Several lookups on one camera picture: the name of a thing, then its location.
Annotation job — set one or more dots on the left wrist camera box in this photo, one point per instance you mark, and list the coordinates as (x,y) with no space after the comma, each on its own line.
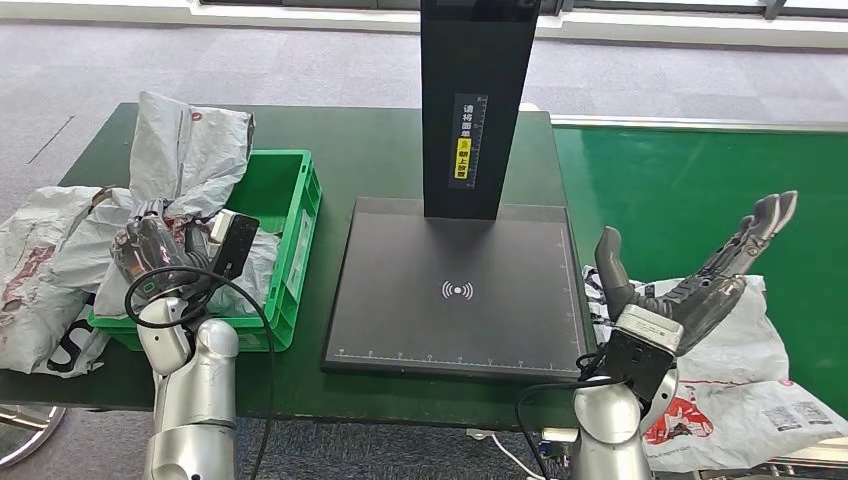
(235,245)

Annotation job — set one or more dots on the black scanner base plate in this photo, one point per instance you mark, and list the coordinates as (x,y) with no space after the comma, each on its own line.
(397,265)

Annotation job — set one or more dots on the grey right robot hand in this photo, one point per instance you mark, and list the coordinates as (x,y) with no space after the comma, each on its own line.
(705,308)

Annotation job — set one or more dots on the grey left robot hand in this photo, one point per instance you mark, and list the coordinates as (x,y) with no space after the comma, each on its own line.
(149,248)

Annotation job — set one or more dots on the black yellow column label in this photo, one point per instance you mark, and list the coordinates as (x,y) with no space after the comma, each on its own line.
(463,159)

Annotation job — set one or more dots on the green plastic crate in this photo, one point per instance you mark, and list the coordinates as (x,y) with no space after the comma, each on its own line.
(278,179)

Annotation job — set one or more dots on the dark green table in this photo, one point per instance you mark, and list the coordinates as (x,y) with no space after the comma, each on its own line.
(371,152)

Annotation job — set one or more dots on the black scanner column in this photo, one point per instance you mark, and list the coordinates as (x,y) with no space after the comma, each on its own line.
(457,66)

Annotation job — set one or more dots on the white parcel bag red print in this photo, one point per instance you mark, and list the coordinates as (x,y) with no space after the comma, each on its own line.
(86,245)

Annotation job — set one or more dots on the white parcel with black letters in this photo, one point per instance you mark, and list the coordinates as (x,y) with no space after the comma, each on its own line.
(729,344)
(73,354)

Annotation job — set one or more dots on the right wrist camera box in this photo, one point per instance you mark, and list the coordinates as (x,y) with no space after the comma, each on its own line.
(639,364)

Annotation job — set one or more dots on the grey-white parcel bag red logo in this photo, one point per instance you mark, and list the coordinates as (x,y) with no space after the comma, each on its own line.
(185,146)

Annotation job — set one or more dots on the green conveyor belt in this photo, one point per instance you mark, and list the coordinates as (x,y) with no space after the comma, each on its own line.
(662,179)

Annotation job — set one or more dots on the white power block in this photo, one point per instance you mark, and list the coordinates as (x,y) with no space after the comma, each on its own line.
(480,434)

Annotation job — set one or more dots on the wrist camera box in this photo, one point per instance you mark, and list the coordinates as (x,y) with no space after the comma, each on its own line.
(639,364)
(235,245)

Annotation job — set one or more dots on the crumpled white red-print parcel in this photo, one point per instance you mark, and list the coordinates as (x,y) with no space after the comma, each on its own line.
(26,311)

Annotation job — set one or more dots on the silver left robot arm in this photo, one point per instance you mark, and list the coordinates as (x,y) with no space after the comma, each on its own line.
(192,397)

